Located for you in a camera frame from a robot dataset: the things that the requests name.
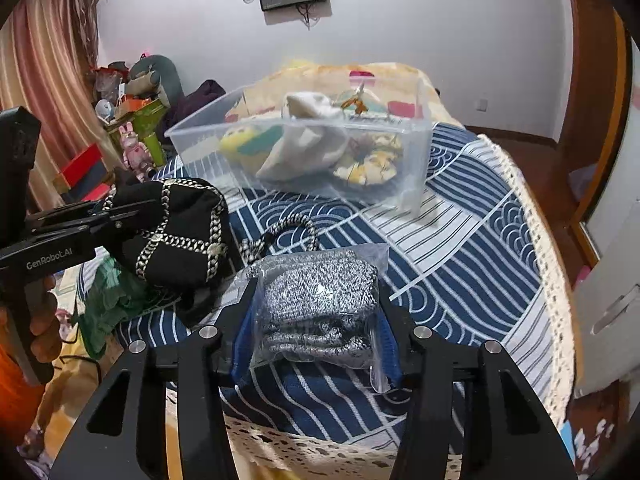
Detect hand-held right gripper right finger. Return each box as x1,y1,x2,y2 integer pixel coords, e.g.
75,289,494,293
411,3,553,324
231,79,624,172
375,280,583,480

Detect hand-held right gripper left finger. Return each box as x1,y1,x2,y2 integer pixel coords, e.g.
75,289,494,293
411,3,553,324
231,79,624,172
47,276,261,480

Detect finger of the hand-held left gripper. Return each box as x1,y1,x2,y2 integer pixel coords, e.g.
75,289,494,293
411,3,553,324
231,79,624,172
35,199,158,248
25,200,108,227

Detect black quilted chain bag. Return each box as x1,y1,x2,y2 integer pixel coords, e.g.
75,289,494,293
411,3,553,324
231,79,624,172
102,176,321,328

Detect grey knit socks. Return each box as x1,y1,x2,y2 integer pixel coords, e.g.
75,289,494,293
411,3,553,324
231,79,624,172
235,244,401,393

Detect clear plastic storage box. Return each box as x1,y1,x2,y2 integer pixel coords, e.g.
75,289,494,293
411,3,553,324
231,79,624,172
165,72,435,216

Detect person's left hand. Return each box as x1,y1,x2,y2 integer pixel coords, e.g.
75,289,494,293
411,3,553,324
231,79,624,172
27,274,65,362

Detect red box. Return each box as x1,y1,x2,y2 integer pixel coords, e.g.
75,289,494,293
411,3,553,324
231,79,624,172
52,142,113,202

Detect pink rabbit toy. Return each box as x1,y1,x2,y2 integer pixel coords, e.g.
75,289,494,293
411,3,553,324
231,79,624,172
119,121,151,177

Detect green cardboard box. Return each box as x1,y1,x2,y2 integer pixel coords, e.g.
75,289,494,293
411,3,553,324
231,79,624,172
105,99,168,166

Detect green mesh bag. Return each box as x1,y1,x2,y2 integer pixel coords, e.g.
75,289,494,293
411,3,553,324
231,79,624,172
75,255,151,357

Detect dark purple cloth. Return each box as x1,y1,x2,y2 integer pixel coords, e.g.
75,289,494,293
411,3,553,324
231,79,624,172
167,80,226,128

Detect yellow plush toy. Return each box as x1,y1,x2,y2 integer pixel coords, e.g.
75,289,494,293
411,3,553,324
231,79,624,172
220,125,283,171

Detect blue wave pattern blanket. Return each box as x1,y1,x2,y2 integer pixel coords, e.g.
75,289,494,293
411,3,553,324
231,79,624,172
75,122,576,456

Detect green plush dinosaur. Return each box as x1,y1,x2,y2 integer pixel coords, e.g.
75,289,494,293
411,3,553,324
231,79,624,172
127,54,186,106

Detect striped orange curtain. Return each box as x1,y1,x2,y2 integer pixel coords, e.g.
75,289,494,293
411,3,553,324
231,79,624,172
0,0,108,211

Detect white cloth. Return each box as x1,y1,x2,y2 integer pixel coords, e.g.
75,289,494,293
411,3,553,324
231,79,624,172
256,91,348,181

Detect white cabinet door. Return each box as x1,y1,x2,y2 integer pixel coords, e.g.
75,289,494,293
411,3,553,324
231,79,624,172
572,260,640,401

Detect yellow printed blanket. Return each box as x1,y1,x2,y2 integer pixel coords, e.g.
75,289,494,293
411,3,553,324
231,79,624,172
225,60,463,131

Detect small orange toy figure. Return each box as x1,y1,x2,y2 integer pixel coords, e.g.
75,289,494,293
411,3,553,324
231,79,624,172
337,82,373,113

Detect black cable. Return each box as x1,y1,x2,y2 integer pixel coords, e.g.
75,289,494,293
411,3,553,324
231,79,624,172
295,2,322,29

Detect wooden door frame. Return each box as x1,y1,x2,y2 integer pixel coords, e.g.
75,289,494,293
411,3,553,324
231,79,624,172
552,0,632,267

